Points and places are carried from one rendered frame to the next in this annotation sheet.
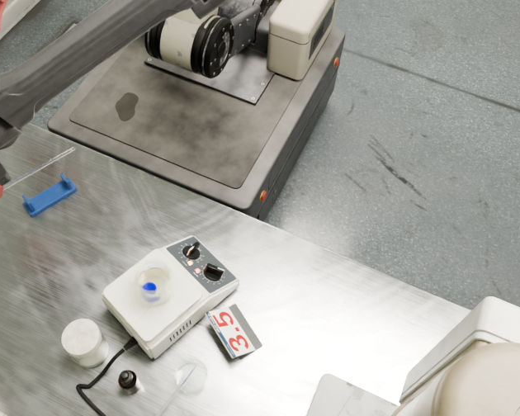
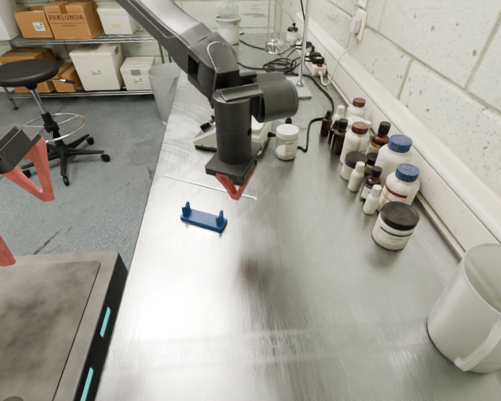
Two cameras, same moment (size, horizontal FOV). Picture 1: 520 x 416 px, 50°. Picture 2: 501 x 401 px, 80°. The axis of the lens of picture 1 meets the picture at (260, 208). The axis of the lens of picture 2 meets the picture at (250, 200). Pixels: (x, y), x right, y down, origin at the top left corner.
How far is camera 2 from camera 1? 1.18 m
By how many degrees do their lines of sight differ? 66
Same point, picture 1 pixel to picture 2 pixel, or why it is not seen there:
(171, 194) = (164, 167)
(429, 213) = (74, 223)
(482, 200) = (59, 205)
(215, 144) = (52, 297)
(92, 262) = not seen: hidden behind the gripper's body
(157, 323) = not seen: hidden behind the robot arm
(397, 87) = not seen: outside the picture
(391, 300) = (186, 95)
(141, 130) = (37, 372)
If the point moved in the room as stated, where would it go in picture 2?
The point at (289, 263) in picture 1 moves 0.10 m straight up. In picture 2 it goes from (186, 119) to (181, 89)
